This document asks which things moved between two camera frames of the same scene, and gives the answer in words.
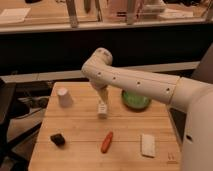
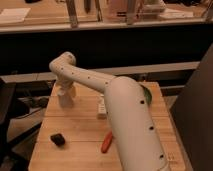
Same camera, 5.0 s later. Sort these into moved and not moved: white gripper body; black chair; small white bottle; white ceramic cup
Moved: white gripper body
Not moved: black chair; small white bottle; white ceramic cup
